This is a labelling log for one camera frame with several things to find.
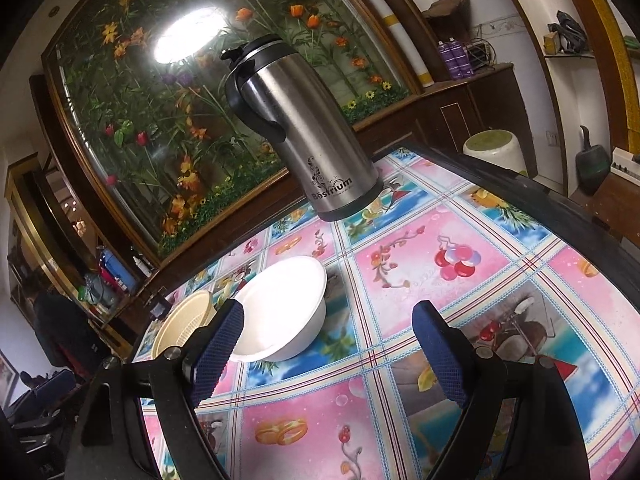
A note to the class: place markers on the brown rock ornament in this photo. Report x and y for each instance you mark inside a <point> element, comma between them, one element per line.
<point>445,7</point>

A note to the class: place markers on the stainless steel thermos jug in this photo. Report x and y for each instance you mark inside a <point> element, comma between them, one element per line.
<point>300,125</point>

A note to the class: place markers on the blue box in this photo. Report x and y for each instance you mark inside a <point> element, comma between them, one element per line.
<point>114,271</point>

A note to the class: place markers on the glass flower display cabinet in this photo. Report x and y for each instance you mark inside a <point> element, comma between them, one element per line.
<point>150,135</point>

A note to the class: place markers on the printed plastic tablecloth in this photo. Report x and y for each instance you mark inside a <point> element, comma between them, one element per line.
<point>400,270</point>

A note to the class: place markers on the white power strip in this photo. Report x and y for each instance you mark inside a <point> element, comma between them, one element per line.
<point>627,162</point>

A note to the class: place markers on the purple spray can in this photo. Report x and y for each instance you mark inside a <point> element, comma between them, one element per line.
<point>464,59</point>
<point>446,60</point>

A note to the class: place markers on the framed wall picture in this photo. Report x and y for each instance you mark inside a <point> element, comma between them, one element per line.
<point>7,377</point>

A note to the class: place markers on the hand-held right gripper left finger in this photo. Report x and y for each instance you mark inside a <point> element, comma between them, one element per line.
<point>215,355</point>

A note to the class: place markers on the gold framed display cabinet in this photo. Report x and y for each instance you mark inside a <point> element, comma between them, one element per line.
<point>45,240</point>

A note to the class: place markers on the black chair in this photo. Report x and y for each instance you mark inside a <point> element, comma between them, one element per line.
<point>35,410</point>

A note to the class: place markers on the large cream ribbed bowl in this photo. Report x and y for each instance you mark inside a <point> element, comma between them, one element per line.
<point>175,320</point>

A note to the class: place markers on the white rolled paper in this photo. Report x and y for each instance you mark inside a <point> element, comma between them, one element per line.
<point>395,30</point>

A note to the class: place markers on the white bowl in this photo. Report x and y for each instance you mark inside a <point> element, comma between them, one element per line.
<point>285,300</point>

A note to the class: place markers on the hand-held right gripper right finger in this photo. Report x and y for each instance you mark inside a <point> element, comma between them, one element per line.
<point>440,355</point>

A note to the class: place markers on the white green stool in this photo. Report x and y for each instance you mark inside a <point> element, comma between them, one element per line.
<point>492,150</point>

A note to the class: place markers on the dark wooden cabinet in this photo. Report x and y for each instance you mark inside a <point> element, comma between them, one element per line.
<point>475,105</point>

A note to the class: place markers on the dark bag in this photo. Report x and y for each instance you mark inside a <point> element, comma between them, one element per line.
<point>567,30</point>

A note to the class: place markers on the dark green vase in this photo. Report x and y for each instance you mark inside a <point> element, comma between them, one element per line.
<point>592,165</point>

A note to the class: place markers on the white bottle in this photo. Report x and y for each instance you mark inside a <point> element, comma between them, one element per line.
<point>141,265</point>

